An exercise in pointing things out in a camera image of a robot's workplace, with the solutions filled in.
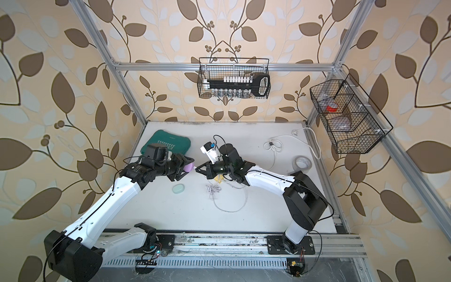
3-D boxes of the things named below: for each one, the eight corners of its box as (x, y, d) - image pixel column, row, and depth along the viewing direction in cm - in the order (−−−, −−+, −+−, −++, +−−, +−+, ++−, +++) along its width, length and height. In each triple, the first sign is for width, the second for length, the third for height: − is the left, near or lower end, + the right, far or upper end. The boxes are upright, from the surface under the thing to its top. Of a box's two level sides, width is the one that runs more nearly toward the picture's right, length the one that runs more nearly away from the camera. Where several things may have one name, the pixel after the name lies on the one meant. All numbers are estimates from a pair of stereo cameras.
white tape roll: (294, 171, 98) (296, 168, 96) (291, 158, 104) (292, 155, 102) (311, 171, 98) (313, 168, 96) (307, 158, 104) (309, 155, 102)
